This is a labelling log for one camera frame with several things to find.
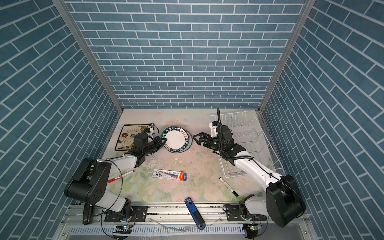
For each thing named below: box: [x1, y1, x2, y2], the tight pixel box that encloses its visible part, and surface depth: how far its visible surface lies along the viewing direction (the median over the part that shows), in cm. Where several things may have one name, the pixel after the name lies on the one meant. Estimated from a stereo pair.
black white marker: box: [218, 177, 239, 198], surface depth 84 cm
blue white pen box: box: [152, 169, 188, 181], surface depth 88 cm
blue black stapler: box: [184, 197, 206, 230], surface depth 72 cm
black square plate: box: [114, 123, 155, 151], surface depth 103 cm
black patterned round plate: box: [161, 126, 193, 154], surface depth 96 cm
